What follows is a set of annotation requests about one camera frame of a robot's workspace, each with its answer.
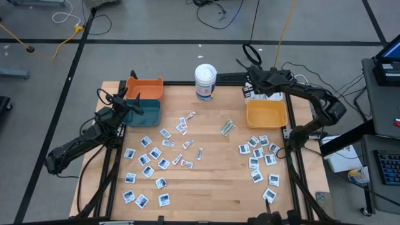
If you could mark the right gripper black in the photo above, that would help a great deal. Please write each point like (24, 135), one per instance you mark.
(259, 81)

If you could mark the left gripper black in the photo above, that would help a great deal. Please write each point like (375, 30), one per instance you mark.
(117, 104)

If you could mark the green print bandage wrapper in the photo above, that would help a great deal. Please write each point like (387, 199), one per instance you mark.
(225, 126)
(231, 129)

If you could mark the small blue white packet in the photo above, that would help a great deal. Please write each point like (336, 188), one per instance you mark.
(165, 133)
(167, 143)

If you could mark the square alcohol pad packet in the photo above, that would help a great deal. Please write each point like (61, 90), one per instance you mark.
(270, 159)
(130, 178)
(274, 148)
(253, 141)
(258, 152)
(129, 153)
(144, 159)
(253, 162)
(155, 153)
(148, 171)
(163, 163)
(128, 196)
(161, 182)
(142, 201)
(270, 194)
(257, 176)
(264, 140)
(164, 199)
(146, 141)
(274, 180)
(244, 148)

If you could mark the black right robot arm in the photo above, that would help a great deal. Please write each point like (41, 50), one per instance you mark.
(300, 89)

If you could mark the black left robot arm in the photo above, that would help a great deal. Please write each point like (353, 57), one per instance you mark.
(75, 147)

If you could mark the orange plastic bin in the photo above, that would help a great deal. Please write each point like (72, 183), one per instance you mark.
(147, 89)

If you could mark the black power strip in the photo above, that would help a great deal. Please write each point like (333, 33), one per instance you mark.
(231, 77)

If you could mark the white plastic bin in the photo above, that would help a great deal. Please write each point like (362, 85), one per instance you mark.
(268, 97)

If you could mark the teal plastic bin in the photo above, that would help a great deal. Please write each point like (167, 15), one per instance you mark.
(150, 114)

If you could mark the yellow plastic bin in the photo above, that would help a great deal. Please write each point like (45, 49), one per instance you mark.
(265, 114)

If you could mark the white Lysol wipes canister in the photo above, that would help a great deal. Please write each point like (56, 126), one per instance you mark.
(205, 90)

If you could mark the black desk beam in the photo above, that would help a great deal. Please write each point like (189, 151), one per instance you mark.
(343, 140)

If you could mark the black round floor plug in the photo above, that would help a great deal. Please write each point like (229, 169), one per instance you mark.
(30, 49)

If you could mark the white box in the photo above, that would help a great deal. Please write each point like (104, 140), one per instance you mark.
(340, 161)

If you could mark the grey table foot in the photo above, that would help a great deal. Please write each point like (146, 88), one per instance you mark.
(12, 74)
(37, 2)

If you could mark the black caster base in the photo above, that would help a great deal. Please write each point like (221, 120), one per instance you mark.
(3, 104)

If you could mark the black handheld object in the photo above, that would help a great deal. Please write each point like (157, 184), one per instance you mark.
(272, 218)

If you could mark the dark smartphone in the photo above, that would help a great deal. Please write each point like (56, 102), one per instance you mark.
(322, 203)

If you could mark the grey side desk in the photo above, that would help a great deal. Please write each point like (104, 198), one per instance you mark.
(384, 106)
(387, 200)

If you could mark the small lying wipes canister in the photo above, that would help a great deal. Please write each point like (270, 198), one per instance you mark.
(359, 175)

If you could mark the black laptop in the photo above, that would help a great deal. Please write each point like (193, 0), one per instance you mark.
(387, 73)

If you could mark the small red object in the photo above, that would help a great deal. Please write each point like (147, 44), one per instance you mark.
(397, 122)

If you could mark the black keyboard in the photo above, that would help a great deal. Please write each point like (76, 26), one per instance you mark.
(389, 167)

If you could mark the desk caster wheel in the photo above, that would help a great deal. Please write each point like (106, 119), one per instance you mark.
(365, 211)

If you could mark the black aluminium table frame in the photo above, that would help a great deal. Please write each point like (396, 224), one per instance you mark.
(181, 83)

